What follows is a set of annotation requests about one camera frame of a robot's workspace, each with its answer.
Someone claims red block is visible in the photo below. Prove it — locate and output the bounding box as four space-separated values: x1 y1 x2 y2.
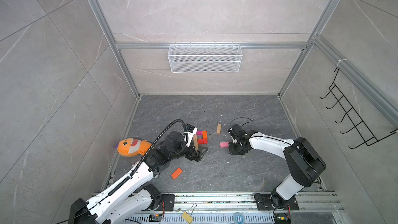
198 139 208 145

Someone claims wooden block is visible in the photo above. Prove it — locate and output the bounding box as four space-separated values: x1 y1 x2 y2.
193 134 199 151
216 123 222 134

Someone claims light pink block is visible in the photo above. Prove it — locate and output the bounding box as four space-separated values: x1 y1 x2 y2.
220 142 230 148

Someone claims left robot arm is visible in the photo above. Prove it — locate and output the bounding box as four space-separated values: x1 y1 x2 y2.
65 119 204 224

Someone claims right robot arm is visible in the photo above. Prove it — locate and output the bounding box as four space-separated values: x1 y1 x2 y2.
228 124 326 209

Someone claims orange plush toy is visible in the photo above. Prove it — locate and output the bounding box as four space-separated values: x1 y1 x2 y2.
115 138 152 157

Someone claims yellow tag with clip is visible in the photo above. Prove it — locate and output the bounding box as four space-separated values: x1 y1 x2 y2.
181 203 197 224

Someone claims tape roll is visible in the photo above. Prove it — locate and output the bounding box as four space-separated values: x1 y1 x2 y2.
233 212 245 224

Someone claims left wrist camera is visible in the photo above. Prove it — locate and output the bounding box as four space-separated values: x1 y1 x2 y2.
183 124 198 147

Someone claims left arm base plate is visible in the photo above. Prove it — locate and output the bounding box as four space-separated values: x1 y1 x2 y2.
156 194 176 212

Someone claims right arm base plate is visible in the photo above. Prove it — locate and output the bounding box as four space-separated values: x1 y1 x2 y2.
254 192 299 211

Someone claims white wire mesh basket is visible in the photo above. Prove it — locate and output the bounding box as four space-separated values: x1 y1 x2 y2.
167 44 243 73

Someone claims black wire hook rack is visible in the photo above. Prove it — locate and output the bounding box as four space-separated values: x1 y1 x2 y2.
319 68 398 149

